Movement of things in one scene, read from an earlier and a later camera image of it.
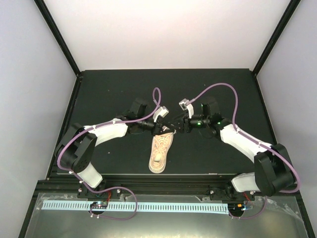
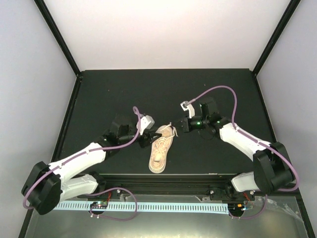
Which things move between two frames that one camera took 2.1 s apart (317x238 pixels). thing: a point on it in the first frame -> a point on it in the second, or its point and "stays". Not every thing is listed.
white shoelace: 161,141 stays
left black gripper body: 157,128 -> 144,142
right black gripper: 184,121 stays
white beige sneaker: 160,147 stays
